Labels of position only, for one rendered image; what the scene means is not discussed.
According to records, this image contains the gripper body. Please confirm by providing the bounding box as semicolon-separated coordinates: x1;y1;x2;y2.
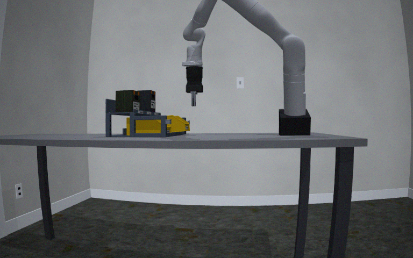
182;56;203;93

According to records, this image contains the yellow storage bin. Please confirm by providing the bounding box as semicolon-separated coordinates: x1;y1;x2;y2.
126;118;172;135
167;115;190;132

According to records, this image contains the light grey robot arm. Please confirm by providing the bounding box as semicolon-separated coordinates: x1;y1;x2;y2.
183;0;306;116

